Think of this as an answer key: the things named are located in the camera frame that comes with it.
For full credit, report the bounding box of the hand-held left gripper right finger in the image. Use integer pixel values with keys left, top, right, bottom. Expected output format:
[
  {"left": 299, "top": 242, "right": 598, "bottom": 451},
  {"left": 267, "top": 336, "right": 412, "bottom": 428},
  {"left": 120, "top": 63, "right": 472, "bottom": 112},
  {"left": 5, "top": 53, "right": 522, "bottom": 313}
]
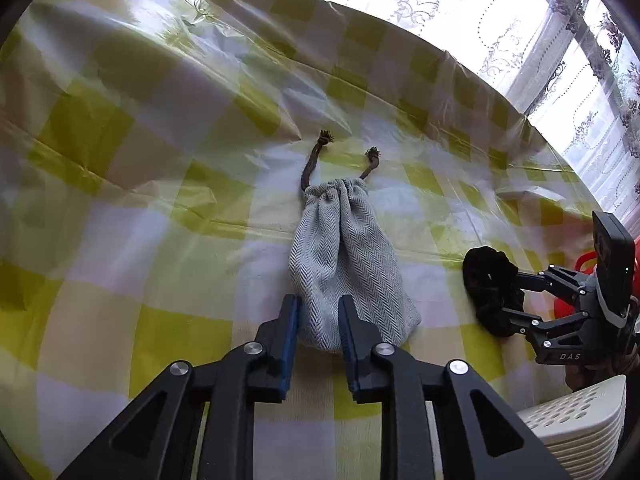
[{"left": 337, "top": 294, "right": 571, "bottom": 480}]

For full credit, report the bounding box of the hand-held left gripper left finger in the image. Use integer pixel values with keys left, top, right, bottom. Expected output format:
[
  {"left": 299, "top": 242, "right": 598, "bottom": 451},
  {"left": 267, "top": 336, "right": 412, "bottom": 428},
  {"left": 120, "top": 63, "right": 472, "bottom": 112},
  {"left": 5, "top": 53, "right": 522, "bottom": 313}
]
[{"left": 57, "top": 294, "right": 303, "bottom": 480}]

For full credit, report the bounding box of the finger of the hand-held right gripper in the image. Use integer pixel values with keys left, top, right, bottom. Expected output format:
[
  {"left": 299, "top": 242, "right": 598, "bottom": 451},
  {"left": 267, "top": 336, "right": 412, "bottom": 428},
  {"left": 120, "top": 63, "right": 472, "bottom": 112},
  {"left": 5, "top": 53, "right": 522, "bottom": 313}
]
[
  {"left": 514, "top": 263, "right": 597, "bottom": 298},
  {"left": 500, "top": 305, "right": 595, "bottom": 350}
]

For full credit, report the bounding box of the black scrunchie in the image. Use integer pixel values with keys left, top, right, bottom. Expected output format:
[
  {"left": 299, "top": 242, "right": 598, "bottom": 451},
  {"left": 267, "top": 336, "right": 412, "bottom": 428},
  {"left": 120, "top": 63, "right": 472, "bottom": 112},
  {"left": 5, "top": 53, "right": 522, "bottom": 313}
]
[{"left": 462, "top": 245, "right": 527, "bottom": 339}]

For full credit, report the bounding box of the grey drawstring bag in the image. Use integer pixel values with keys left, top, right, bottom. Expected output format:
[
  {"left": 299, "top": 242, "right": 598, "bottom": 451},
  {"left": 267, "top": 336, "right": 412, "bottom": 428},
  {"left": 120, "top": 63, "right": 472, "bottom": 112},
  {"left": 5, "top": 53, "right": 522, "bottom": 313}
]
[{"left": 288, "top": 129, "right": 422, "bottom": 354}]

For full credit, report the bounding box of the red thermos flask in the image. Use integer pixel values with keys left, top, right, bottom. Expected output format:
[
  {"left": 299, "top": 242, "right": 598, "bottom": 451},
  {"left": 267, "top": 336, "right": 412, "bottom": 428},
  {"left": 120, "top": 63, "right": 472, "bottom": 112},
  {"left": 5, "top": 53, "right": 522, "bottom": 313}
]
[{"left": 549, "top": 240, "right": 640, "bottom": 317}]

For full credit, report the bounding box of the white ribbed appliance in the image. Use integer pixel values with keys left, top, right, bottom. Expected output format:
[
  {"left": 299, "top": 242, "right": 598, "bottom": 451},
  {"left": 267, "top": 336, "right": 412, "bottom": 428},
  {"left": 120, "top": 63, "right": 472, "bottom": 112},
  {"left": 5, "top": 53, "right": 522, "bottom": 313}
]
[{"left": 515, "top": 373, "right": 629, "bottom": 480}]

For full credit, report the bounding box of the yellow white checked tablecloth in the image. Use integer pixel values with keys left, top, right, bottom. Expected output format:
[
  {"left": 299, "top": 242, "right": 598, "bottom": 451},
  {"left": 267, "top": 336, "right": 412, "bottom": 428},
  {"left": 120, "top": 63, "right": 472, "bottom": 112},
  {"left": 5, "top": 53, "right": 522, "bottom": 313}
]
[{"left": 0, "top": 0, "right": 608, "bottom": 480}]

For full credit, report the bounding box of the white lace curtain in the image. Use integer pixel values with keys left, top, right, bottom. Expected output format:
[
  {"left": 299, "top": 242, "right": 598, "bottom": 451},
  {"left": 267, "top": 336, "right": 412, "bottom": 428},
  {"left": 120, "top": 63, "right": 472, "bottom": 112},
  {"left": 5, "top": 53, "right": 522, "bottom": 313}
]
[{"left": 187, "top": 0, "right": 640, "bottom": 223}]

